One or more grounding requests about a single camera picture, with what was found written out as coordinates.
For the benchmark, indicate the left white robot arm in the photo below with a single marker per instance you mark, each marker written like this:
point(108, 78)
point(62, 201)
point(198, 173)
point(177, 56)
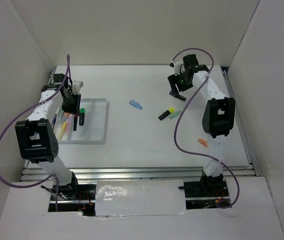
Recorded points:
point(37, 140)

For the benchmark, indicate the small mint green highlighter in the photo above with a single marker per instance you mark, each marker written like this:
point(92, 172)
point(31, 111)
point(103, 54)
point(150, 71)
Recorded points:
point(175, 114)

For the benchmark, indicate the pink pastel highlighter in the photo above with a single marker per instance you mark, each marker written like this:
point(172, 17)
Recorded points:
point(68, 124)

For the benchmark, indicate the aluminium frame rail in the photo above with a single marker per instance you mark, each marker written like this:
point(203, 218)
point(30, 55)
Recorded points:
point(139, 146)

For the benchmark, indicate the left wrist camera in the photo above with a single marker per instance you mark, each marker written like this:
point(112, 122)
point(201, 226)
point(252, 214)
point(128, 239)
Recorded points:
point(76, 87)

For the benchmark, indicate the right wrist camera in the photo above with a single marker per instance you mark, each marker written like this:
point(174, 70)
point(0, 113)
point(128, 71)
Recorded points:
point(178, 66)

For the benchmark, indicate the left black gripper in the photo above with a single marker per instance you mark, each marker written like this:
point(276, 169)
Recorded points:
point(74, 110)

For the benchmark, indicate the yellow cap black highlighter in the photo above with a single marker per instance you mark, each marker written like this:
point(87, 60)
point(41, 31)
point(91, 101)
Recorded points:
point(166, 113)

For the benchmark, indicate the pink cap black highlighter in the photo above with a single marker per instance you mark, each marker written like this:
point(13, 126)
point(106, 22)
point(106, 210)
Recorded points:
point(75, 122)

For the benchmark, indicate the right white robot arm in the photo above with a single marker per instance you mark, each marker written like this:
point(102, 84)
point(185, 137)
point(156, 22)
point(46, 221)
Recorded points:
point(218, 117)

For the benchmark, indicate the yellow pastel highlighter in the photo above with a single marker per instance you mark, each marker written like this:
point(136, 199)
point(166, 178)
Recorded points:
point(62, 131)

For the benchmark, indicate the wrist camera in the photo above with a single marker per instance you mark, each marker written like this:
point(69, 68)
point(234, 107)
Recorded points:
point(76, 87)
point(178, 66)

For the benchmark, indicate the orange translucent highlighter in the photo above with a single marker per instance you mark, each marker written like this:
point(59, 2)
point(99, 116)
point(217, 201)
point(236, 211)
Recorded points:
point(203, 142)

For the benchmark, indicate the purple cap black highlighter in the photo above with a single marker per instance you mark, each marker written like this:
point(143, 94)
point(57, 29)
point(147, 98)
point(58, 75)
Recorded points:
point(178, 96)

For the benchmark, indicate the green cap black highlighter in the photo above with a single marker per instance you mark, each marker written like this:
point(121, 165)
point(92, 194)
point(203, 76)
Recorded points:
point(82, 116)

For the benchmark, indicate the orange cap clear highlighter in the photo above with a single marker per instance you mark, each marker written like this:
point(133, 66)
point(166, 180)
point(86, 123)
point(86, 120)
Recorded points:
point(66, 115)

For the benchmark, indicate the white foil cover sheet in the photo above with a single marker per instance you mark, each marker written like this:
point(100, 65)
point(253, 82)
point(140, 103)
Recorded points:
point(139, 198)

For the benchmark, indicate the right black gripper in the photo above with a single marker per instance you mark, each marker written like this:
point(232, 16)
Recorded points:
point(174, 79)

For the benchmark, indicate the blue ballpoint pen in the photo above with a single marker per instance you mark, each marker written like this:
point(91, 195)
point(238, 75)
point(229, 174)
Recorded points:
point(54, 119)

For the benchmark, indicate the white compartment tray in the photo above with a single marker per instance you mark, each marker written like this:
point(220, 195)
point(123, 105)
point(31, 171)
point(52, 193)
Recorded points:
point(93, 132)

